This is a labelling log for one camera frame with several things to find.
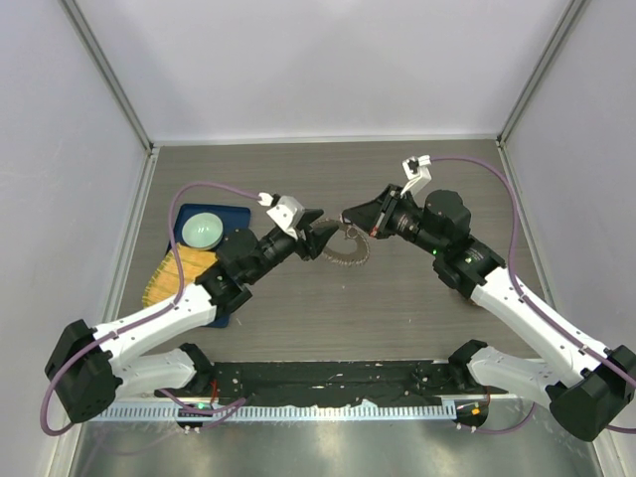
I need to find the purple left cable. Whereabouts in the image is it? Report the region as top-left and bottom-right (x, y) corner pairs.
(40, 182), (264, 437)

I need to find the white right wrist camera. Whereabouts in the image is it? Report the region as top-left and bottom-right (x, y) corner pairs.
(400, 155), (431, 197)

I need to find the aluminium frame right post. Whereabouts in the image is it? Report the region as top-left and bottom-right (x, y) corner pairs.
(496, 0), (590, 148)

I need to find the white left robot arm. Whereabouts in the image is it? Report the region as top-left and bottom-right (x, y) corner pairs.
(45, 205), (338, 424)

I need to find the yellow bamboo dish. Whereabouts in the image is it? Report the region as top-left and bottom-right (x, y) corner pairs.
(141, 243), (217, 308)

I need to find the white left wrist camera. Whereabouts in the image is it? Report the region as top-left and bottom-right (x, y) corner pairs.
(257, 192), (305, 240)

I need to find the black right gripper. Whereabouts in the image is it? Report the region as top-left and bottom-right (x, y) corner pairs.
(344, 184), (445, 257)

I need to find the teal patterned bowl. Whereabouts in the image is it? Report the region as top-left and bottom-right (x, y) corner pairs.
(182, 213), (224, 250)

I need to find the blue plastic tray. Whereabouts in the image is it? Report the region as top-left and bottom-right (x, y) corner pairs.
(166, 203), (253, 329)

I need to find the aluminium frame left post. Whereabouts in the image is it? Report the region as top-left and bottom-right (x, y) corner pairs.
(59, 0), (154, 153)

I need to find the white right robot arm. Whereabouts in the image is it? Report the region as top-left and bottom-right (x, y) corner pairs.
(342, 185), (635, 442)

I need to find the white slotted cable duct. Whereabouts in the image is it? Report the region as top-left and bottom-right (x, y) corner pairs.
(91, 400), (456, 423)

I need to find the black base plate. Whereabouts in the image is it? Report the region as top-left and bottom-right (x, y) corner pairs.
(171, 360), (503, 407)

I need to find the aluminium frame post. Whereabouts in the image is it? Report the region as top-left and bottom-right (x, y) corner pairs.
(496, 0), (590, 148)
(59, 0), (154, 153)

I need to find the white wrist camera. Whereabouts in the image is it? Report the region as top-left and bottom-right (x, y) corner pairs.
(257, 192), (305, 240)
(400, 155), (431, 197)

